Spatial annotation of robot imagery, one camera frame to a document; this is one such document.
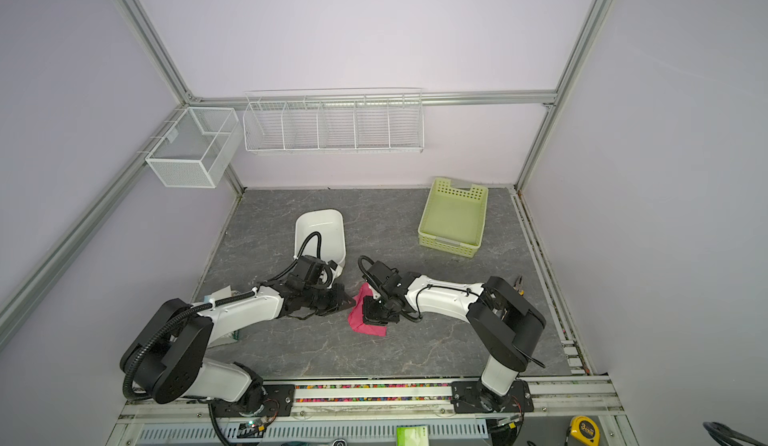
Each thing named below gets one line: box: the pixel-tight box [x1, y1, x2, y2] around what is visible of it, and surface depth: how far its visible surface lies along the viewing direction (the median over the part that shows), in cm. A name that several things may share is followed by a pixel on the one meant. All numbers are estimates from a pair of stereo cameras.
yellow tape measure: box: [570, 415, 600, 446], surface depth 69 cm
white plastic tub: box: [294, 209, 346, 278], surface depth 107 cm
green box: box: [395, 424, 429, 446], surface depth 68 cm
